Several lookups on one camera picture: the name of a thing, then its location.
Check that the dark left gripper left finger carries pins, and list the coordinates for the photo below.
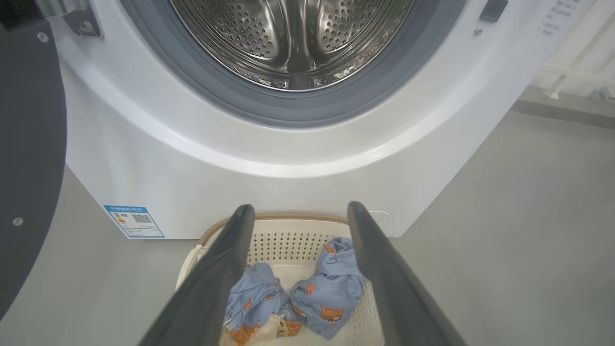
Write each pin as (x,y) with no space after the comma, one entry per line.
(206,288)

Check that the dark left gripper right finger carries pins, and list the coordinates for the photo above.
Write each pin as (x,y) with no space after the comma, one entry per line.
(399,298)

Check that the blue and cream printed garment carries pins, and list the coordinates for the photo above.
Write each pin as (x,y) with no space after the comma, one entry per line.
(254,293)

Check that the blue printed garment with squiggle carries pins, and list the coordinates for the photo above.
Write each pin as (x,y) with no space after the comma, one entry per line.
(331,288)

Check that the dark washing machine door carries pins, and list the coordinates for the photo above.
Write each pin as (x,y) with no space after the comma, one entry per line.
(29,144)

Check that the white front-load washing machine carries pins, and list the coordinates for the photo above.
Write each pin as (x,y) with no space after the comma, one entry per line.
(288,192)

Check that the stainless steel washing machine drum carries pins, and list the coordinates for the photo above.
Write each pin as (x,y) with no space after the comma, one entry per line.
(250,33)

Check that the grey metal bracket with screws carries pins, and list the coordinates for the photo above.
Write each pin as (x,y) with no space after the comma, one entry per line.
(81,21)

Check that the blue energy label sticker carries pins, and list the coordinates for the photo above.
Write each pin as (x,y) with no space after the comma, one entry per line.
(134,222)

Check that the cream perforated laundry basket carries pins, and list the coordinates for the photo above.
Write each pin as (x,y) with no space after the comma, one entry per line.
(298,240)

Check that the white pipe frame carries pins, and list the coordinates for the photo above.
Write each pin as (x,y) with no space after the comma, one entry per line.
(581,62)

